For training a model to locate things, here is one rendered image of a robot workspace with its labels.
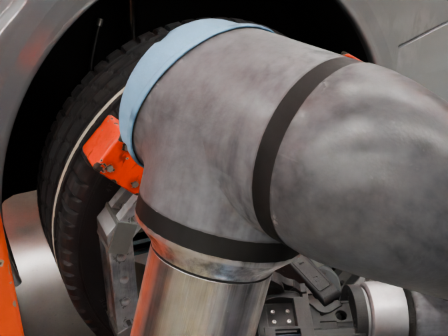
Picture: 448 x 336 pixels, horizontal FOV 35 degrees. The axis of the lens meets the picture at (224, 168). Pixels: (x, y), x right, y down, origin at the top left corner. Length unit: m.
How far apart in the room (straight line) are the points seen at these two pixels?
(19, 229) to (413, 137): 2.65
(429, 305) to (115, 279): 0.54
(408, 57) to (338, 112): 1.17
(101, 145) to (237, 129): 0.68
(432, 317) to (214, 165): 0.45
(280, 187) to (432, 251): 0.08
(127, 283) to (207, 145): 0.78
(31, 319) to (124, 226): 1.43
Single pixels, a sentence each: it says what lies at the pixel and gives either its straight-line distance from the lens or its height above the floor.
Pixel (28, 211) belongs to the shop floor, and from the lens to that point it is 3.06.
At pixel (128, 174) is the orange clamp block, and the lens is 1.07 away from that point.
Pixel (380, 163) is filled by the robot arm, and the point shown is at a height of 1.41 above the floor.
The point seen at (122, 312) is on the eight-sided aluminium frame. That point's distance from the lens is 1.21.
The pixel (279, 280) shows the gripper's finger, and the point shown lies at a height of 1.11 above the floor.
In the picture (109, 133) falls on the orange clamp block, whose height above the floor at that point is 1.12.
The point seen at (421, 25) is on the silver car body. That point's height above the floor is 1.12.
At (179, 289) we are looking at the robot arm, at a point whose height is 1.29.
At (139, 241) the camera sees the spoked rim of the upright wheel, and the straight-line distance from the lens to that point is 1.27.
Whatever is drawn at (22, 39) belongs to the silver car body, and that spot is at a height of 1.21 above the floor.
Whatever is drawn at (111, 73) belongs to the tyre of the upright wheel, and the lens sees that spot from 1.26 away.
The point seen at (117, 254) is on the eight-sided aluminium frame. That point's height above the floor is 0.92.
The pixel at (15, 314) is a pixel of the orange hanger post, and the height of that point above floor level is 1.10.
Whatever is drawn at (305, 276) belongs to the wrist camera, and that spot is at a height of 1.08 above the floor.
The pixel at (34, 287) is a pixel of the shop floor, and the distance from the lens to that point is 2.64.
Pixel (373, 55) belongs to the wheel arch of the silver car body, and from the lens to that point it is 1.48.
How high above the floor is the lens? 1.58
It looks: 29 degrees down
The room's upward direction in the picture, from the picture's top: 1 degrees counter-clockwise
